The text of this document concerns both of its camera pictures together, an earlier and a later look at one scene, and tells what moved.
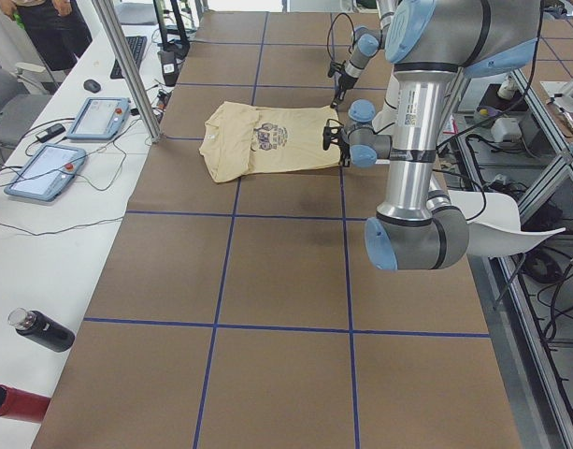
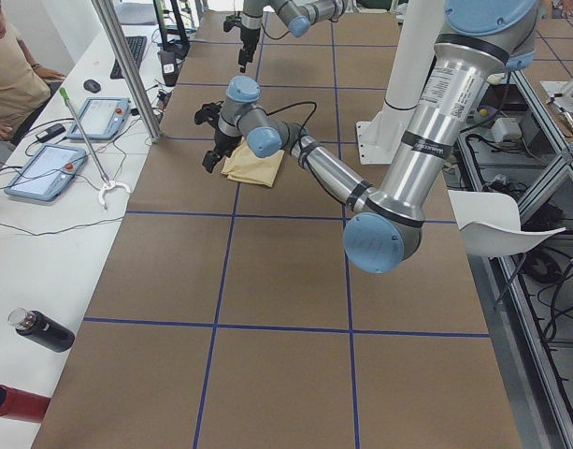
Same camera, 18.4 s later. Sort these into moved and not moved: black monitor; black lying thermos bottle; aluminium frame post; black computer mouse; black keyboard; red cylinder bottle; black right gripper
Moved: black right gripper
Not moved: red cylinder bottle; black lying thermos bottle; aluminium frame post; black monitor; black keyboard; black computer mouse
